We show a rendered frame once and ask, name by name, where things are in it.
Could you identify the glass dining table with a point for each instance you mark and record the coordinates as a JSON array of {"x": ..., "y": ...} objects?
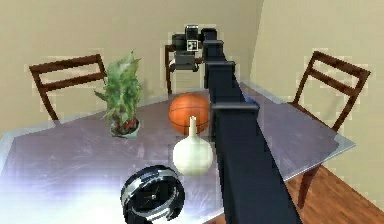
[{"x": 66, "y": 160}]

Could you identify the brown wooden chair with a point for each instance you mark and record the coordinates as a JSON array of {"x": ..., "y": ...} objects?
[
  {"x": 336, "y": 81},
  {"x": 168, "y": 73},
  {"x": 66, "y": 81}
]

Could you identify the black round clock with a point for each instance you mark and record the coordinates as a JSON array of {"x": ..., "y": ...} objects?
[{"x": 153, "y": 196}]

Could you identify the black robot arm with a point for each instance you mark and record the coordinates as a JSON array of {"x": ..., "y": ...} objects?
[{"x": 246, "y": 156}]

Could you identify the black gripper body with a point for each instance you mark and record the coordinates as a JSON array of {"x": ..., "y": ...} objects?
[{"x": 184, "y": 59}]

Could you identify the white round vase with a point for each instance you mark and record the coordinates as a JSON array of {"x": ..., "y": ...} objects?
[{"x": 191, "y": 156}]

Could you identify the orange basketball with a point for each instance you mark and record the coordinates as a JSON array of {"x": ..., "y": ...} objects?
[{"x": 185, "y": 110}]

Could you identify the green house plant in pot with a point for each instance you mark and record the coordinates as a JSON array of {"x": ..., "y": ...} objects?
[{"x": 121, "y": 90}]

